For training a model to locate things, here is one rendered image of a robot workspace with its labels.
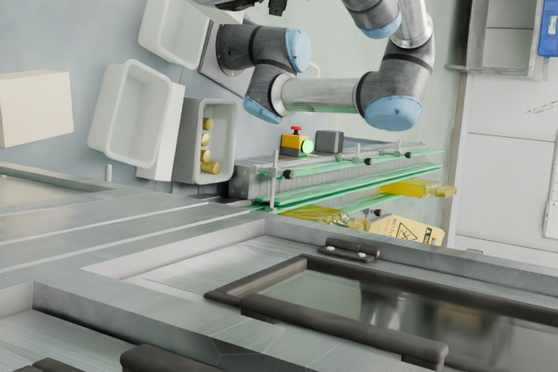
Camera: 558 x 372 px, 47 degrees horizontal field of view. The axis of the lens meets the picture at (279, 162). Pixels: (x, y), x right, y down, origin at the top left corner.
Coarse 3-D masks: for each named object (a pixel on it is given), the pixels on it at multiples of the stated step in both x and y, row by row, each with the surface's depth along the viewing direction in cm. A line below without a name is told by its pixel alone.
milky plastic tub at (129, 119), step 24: (120, 72) 138; (144, 72) 146; (120, 96) 138; (144, 96) 154; (168, 96) 152; (96, 120) 140; (120, 120) 149; (144, 120) 153; (96, 144) 139; (120, 144) 150; (144, 144) 152; (144, 168) 148
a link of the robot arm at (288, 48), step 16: (272, 32) 172; (288, 32) 170; (304, 32) 173; (256, 48) 174; (272, 48) 170; (288, 48) 169; (304, 48) 173; (256, 64) 173; (272, 64) 169; (288, 64) 170; (304, 64) 173
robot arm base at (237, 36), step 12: (228, 24) 178; (240, 24) 177; (252, 24) 178; (228, 36) 176; (240, 36) 176; (252, 36) 174; (228, 48) 177; (240, 48) 176; (252, 48) 174; (228, 60) 179; (240, 60) 178; (252, 60) 176
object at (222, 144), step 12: (216, 108) 178; (228, 108) 176; (216, 120) 178; (228, 120) 177; (204, 132) 176; (216, 132) 178; (228, 132) 177; (216, 144) 179; (228, 144) 177; (216, 156) 179; (228, 156) 177; (228, 168) 178; (204, 180) 167; (216, 180) 171
